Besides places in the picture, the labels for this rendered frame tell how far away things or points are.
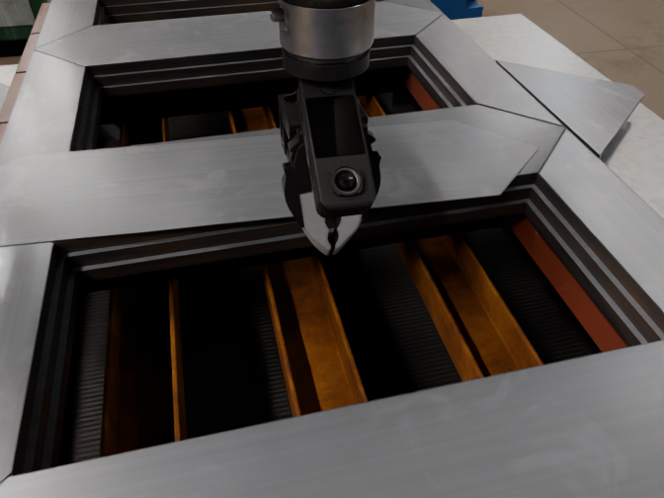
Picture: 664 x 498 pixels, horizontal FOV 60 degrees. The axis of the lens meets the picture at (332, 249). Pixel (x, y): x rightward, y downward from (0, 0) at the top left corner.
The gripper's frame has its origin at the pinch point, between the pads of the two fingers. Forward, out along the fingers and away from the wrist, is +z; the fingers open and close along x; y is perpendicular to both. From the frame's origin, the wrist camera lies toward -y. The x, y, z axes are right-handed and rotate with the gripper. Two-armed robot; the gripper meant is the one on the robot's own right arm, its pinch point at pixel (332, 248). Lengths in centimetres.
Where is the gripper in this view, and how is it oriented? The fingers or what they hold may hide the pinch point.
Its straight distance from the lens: 58.7
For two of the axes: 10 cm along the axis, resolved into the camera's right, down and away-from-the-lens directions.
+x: -9.7, 1.5, -1.8
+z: 0.0, 7.5, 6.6
